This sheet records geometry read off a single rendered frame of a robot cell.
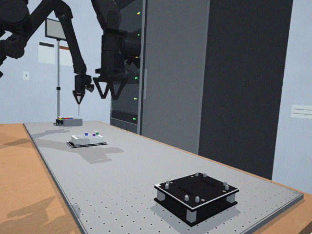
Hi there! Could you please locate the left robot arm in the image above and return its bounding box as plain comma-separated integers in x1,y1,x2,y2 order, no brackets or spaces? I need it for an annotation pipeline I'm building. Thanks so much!
0,0,94,93

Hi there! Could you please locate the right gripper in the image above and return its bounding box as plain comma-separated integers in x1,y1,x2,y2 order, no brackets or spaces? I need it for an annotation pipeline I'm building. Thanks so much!
93,51,128,100

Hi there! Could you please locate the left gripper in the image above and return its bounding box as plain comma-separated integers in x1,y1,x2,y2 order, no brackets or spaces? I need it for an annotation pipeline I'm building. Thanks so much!
73,83,85,104

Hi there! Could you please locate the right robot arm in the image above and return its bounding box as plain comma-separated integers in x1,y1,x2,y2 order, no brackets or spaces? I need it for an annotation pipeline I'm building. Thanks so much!
0,0,141,75

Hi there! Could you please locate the white grid rack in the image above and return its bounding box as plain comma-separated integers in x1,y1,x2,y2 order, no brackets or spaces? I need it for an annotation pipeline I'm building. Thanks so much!
71,134,103,145

